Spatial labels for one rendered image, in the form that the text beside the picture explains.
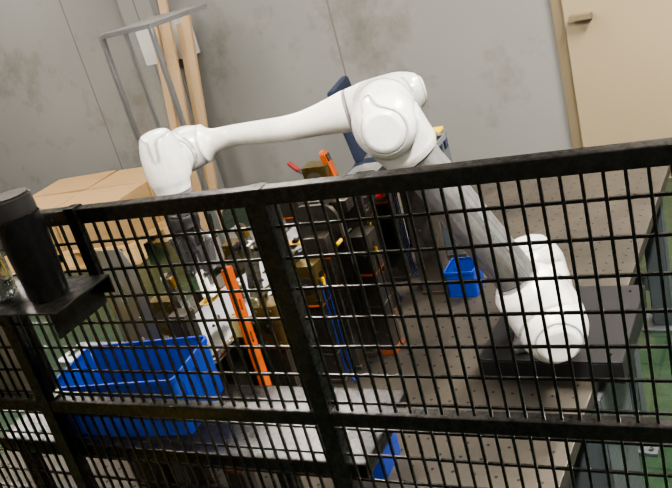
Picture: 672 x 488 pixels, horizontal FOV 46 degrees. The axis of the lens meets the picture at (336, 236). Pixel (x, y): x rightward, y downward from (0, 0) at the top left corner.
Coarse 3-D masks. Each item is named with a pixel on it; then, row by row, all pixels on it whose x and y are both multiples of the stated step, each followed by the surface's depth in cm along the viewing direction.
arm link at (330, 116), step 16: (336, 96) 181; (304, 112) 183; (320, 112) 181; (336, 112) 180; (176, 128) 207; (192, 128) 202; (208, 128) 204; (224, 128) 201; (240, 128) 196; (256, 128) 191; (272, 128) 187; (288, 128) 184; (304, 128) 183; (320, 128) 182; (336, 128) 182; (192, 144) 200; (208, 144) 201; (224, 144) 201; (240, 144) 200; (208, 160) 203
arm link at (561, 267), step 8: (520, 240) 199; (528, 248) 193; (536, 248) 192; (544, 248) 192; (528, 256) 192; (536, 256) 191; (544, 256) 191; (560, 256) 194; (560, 264) 192; (560, 272) 190; (568, 272) 194; (568, 280) 190
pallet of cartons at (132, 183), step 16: (80, 176) 668; (96, 176) 652; (112, 176) 636; (128, 176) 621; (144, 176) 607; (48, 192) 643; (64, 192) 630; (80, 192) 614; (96, 192) 600; (112, 192) 587; (128, 192) 574; (144, 192) 588; (48, 208) 592; (96, 224) 572; (112, 224) 566; (128, 224) 570; (160, 224) 598; (64, 240) 591; (144, 240) 578; (64, 256) 597; (80, 256) 601; (128, 256) 573
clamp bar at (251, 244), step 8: (248, 240) 194; (240, 248) 194; (248, 248) 191; (256, 248) 192; (256, 256) 195; (248, 264) 193; (256, 264) 195; (248, 272) 194; (256, 272) 196; (248, 280) 196; (256, 288) 196; (256, 296) 197; (264, 296) 200
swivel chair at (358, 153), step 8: (344, 80) 482; (336, 88) 463; (344, 88) 476; (328, 96) 459; (344, 136) 467; (352, 136) 466; (352, 144) 467; (352, 152) 470; (360, 152) 470; (360, 160) 471; (368, 160) 491
